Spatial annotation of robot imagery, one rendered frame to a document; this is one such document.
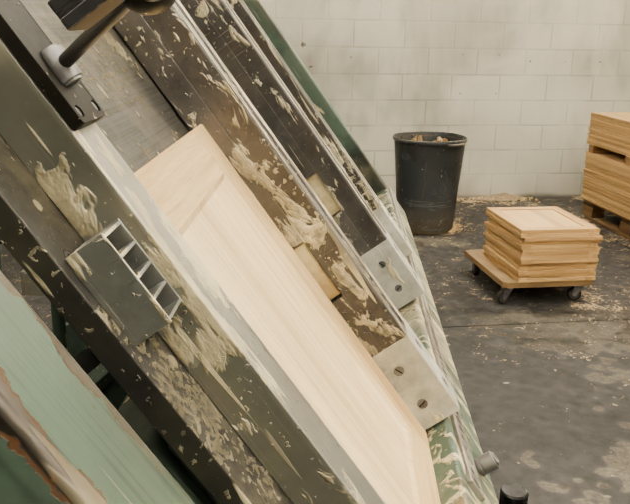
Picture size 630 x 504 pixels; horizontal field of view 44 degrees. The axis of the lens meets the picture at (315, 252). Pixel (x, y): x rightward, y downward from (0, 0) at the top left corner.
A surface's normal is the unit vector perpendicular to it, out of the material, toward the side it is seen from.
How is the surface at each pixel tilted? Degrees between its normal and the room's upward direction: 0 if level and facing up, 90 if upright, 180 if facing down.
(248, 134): 90
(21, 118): 90
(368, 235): 90
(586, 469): 0
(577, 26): 90
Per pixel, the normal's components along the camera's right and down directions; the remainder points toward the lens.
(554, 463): 0.02, -0.96
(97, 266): -0.01, 0.27
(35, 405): 0.82, -0.54
